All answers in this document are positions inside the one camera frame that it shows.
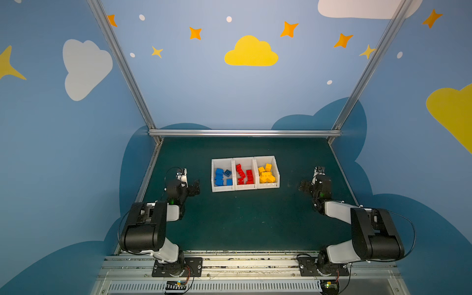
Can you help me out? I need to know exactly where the left circuit board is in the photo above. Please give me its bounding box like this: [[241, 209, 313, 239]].
[[163, 280, 191, 295]]

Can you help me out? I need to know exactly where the aluminium frame left post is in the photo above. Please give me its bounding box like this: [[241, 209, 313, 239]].
[[87, 0, 156, 130]]

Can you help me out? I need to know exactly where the aluminium rail front base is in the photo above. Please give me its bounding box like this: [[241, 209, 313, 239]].
[[91, 251, 409, 295]]

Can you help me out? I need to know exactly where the aluminium frame back bar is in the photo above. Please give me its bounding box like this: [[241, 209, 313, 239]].
[[148, 129, 342, 138]]

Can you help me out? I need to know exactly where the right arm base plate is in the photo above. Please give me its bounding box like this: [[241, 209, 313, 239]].
[[296, 254, 350, 277]]

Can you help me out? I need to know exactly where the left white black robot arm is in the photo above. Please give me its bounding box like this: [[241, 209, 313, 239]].
[[118, 179, 200, 264]]

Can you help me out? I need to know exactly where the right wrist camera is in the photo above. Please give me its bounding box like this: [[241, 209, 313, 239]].
[[313, 166, 326, 177]]

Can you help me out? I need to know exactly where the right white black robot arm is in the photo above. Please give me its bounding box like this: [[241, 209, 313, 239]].
[[299, 174, 406, 266]]

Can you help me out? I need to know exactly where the long blue brick bottom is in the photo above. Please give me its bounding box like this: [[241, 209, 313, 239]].
[[215, 168, 224, 180]]

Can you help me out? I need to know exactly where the right white bin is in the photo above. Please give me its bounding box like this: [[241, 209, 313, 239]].
[[253, 156, 280, 189]]

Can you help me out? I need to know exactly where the long red brick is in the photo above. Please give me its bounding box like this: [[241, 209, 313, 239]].
[[236, 164, 246, 178], [246, 170, 254, 184]]

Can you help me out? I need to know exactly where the left white bin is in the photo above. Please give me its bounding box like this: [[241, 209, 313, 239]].
[[211, 158, 236, 193]]

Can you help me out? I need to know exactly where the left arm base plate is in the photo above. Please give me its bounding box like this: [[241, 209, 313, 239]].
[[151, 257, 203, 278]]

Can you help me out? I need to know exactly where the aluminium frame post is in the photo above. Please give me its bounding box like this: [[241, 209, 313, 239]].
[[327, 0, 413, 145], [87, 0, 156, 130]]

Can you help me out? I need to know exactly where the right circuit board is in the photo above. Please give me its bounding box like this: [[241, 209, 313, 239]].
[[320, 280, 340, 295]]

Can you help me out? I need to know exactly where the middle white bin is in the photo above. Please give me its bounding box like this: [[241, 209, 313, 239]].
[[232, 157, 258, 191]]

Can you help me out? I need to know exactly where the white bin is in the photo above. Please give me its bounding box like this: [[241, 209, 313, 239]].
[[253, 156, 280, 189], [232, 157, 258, 191], [211, 158, 236, 193]]

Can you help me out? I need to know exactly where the circuit board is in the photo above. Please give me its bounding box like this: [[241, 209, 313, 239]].
[[320, 280, 340, 295], [163, 280, 191, 295]]

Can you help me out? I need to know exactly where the aluminium frame right post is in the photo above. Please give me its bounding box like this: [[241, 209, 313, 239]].
[[327, 0, 413, 145]]

